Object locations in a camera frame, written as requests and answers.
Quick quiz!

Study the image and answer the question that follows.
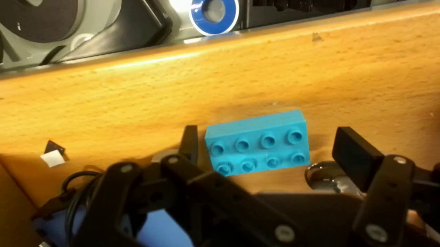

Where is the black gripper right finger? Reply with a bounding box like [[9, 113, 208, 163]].
[[329, 125, 416, 247]]

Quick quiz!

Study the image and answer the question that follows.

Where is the blue lego brick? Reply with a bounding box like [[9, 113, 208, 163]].
[[203, 108, 310, 178]]

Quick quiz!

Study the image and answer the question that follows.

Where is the blue tape roll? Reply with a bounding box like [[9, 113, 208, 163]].
[[188, 0, 240, 38]]

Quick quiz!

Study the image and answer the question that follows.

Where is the blue and black device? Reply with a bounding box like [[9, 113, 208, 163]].
[[31, 200, 196, 247]]

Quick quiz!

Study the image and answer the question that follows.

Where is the shiny dark metal cylinder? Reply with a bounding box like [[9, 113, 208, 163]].
[[303, 161, 362, 196]]

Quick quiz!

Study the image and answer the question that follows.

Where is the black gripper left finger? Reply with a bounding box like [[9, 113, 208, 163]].
[[72, 124, 299, 247]]

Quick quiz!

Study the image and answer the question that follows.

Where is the black disc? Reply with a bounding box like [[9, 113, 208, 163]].
[[0, 0, 87, 45]]

